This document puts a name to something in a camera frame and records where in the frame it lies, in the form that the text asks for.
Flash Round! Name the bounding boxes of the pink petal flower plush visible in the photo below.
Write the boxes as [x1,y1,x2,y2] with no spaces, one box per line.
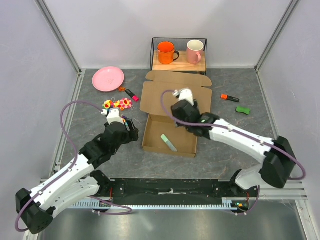
[120,98,133,109]

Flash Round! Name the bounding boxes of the brown cardboard box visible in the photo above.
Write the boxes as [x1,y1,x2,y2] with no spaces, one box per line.
[139,69,213,159]

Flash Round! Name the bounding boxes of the light green highlighter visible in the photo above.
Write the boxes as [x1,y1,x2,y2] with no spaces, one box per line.
[160,134,178,152]

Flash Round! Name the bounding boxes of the rainbow flower plush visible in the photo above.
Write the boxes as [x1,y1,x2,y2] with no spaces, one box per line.
[121,115,128,121]
[102,99,114,110]

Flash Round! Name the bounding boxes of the pink black highlighter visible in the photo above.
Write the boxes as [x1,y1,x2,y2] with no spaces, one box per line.
[125,89,140,102]

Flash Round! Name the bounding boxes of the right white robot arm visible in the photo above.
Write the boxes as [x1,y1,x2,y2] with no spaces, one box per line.
[171,100,296,197]

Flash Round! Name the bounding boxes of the orange enamel mug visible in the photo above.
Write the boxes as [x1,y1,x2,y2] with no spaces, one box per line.
[157,41,180,65]

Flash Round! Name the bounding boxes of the black wire wooden shelf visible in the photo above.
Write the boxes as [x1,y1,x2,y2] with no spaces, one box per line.
[149,37,208,75]

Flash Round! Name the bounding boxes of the pink ceramic mug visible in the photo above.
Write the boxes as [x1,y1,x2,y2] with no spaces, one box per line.
[186,39,204,65]

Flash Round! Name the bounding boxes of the small orange bow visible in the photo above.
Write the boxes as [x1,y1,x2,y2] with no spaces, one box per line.
[118,86,126,92]

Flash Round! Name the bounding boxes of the orange black highlighter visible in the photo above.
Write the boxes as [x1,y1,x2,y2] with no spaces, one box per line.
[220,94,240,103]

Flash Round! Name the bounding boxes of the lower rainbow flower plush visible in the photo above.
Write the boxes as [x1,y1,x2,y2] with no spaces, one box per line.
[121,115,128,121]

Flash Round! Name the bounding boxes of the pink round plate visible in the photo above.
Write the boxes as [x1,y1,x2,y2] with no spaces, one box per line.
[92,66,125,92]

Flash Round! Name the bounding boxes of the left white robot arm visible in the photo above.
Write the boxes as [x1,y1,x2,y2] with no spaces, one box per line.
[15,117,139,235]

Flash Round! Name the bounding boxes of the slotted cable duct rail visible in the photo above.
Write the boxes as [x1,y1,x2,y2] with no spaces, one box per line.
[69,198,250,212]

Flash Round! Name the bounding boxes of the left rainbow flower plush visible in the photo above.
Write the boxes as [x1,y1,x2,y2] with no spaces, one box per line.
[102,99,114,110]

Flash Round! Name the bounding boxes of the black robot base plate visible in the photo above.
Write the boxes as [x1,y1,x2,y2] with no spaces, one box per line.
[98,178,258,199]

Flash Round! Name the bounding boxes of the middle orange flower plush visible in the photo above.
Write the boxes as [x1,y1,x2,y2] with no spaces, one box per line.
[113,100,125,111]

